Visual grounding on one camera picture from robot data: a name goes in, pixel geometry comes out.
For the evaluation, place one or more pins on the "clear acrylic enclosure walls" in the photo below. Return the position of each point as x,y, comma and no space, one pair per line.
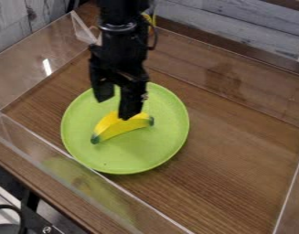
231,183

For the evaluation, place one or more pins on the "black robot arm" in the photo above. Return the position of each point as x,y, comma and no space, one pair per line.
118,12

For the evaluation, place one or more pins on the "green round plate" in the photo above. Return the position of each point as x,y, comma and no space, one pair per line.
132,152

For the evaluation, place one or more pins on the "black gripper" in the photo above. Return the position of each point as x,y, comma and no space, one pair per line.
116,65

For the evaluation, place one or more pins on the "yellow toy banana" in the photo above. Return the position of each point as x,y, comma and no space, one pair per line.
114,126

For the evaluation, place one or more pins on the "black metal table bracket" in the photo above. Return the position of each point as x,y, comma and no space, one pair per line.
35,224

